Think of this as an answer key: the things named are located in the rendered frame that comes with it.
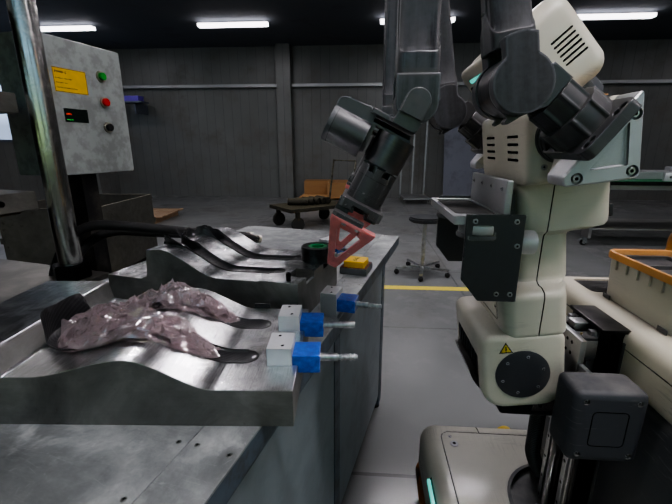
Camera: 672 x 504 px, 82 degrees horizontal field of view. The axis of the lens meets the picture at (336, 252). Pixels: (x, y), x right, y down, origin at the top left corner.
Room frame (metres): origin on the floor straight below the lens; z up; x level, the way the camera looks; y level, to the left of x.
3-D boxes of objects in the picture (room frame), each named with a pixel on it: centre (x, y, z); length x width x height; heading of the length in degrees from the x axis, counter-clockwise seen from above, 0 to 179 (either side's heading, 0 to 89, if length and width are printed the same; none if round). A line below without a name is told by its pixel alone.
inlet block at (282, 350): (0.51, 0.03, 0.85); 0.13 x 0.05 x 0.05; 89
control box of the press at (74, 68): (1.35, 0.88, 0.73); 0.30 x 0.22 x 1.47; 162
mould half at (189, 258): (0.93, 0.28, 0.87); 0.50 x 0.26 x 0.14; 72
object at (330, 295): (0.78, -0.04, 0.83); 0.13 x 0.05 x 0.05; 74
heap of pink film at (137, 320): (0.57, 0.30, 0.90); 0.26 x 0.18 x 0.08; 89
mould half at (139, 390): (0.56, 0.30, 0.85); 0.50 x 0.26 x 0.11; 89
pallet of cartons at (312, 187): (8.33, 0.14, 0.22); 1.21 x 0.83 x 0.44; 86
